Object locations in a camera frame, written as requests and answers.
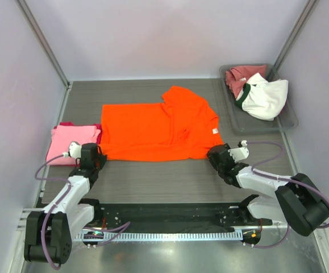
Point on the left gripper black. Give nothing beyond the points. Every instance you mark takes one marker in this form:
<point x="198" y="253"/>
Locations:
<point x="102" y="160"/>

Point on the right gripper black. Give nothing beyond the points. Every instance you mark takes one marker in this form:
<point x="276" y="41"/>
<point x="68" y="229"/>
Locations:
<point x="211" y="160"/>

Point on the orange t shirt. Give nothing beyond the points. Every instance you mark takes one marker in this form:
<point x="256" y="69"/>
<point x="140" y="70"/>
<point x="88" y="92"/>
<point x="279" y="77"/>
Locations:
<point x="182" y="126"/>

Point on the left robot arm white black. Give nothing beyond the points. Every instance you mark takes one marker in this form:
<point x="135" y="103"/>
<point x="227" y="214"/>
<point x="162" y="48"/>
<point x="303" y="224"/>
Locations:
<point x="49" y="232"/>

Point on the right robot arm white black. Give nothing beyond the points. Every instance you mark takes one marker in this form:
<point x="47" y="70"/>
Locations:
<point x="293" y="200"/>

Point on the folded magenta t shirt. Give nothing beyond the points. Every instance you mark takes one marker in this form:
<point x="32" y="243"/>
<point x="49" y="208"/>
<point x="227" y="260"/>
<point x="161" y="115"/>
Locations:
<point x="97" y="133"/>

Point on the folded light pink t shirt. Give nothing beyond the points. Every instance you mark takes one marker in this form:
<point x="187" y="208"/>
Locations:
<point x="70" y="142"/>

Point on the grey plastic bin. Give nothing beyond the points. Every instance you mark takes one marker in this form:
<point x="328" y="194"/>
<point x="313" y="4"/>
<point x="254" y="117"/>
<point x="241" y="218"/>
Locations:
<point x="243" y="123"/>

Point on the white t shirt green collar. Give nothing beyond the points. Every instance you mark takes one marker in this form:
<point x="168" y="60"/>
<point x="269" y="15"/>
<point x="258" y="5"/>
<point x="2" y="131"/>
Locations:
<point x="262" y="99"/>

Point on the dusty red t shirt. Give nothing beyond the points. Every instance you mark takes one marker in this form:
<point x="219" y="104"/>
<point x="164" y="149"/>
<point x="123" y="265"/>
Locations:
<point x="237" y="76"/>

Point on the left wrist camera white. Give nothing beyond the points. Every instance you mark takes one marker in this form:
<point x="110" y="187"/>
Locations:
<point x="74" y="151"/>

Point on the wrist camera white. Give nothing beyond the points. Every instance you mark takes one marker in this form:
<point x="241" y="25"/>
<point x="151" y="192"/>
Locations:
<point x="240" y="153"/>
<point x="74" y="151"/>

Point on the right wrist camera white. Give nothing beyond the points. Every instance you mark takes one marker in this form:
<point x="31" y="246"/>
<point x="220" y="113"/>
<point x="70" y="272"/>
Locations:
<point x="240" y="153"/>

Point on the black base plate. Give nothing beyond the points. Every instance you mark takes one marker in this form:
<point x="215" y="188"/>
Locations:
<point x="180" y="218"/>

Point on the slotted cable duct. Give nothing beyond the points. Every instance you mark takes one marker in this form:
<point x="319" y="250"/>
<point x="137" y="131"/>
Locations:
<point x="95" y="236"/>

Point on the left aluminium corner post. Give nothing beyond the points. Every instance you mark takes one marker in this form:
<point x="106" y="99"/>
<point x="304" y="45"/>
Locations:
<point x="27" y="13"/>

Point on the aluminium corner post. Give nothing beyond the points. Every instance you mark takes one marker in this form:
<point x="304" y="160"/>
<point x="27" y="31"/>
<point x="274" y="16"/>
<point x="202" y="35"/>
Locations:
<point x="295" y="32"/>
<point x="27" y="13"/>

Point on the right aluminium corner post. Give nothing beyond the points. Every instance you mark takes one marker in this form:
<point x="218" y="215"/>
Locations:
<point x="295" y="32"/>

